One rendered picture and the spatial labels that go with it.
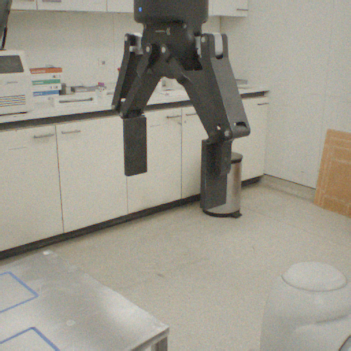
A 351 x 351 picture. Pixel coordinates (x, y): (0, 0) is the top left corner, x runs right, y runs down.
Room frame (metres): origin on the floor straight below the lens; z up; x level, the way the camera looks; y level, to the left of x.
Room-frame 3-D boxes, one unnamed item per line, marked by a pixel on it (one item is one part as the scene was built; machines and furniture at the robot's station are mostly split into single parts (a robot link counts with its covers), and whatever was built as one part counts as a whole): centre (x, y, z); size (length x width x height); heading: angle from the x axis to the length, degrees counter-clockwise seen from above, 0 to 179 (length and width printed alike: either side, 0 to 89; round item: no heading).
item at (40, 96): (3.14, 0.93, 0.94); 0.23 x 0.13 x 0.07; 134
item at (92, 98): (2.95, 0.65, 0.93); 0.30 x 0.10 x 0.06; 121
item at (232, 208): (3.29, -0.40, 0.23); 0.38 x 0.31 x 0.46; 39
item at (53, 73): (3.16, 0.89, 1.10); 0.24 x 0.13 x 0.10; 128
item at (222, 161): (0.40, -0.05, 1.25); 0.03 x 0.01 x 0.05; 39
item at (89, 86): (3.32, 0.61, 0.97); 0.24 x 0.12 x 0.13; 118
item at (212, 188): (0.42, -0.04, 1.22); 0.03 x 0.01 x 0.07; 129
